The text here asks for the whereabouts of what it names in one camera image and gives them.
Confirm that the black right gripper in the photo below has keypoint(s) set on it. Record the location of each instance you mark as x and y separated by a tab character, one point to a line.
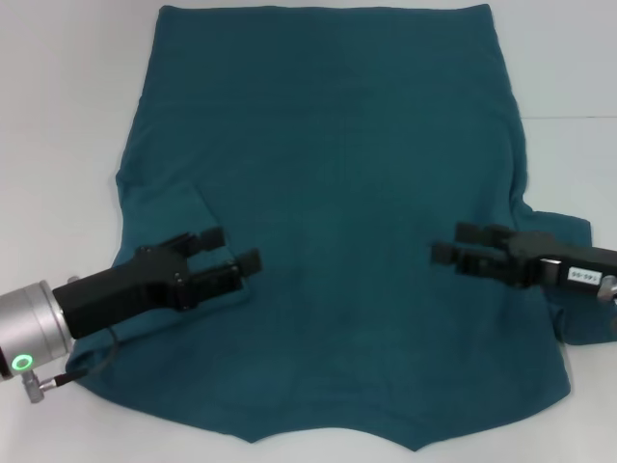
535	263

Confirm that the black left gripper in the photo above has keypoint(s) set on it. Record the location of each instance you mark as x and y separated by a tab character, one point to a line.
120	294

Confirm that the teal blue shirt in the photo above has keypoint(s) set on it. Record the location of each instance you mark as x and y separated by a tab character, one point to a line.
337	144

